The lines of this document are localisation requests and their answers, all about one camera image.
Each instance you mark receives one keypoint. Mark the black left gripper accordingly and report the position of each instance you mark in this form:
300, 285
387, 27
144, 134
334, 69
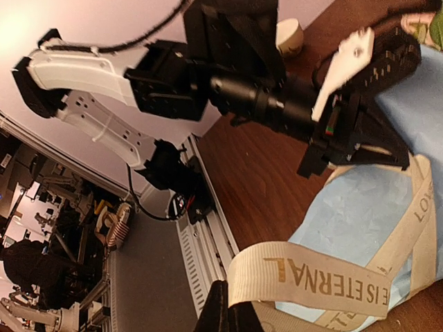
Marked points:
353, 129

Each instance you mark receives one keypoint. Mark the small patterned cup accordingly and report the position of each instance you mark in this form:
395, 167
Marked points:
289, 37

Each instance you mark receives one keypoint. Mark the cream printed ribbon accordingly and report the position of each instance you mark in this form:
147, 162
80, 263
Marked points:
291, 287

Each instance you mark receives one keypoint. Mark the blue wrapping paper sheet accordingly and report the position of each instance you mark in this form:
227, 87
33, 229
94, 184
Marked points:
353, 216

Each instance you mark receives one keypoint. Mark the left circuit board with LEDs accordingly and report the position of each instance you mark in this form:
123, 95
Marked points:
178, 206

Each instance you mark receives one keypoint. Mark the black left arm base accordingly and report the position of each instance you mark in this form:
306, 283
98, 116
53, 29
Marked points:
166, 171

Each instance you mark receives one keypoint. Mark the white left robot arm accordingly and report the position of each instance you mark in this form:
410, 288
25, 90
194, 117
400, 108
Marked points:
60, 80

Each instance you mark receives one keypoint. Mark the aluminium front rail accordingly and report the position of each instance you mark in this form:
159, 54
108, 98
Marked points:
208, 246

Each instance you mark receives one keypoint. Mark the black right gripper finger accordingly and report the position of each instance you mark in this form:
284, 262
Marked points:
216, 316

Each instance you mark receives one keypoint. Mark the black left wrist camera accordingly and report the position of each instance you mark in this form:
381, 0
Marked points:
239, 36

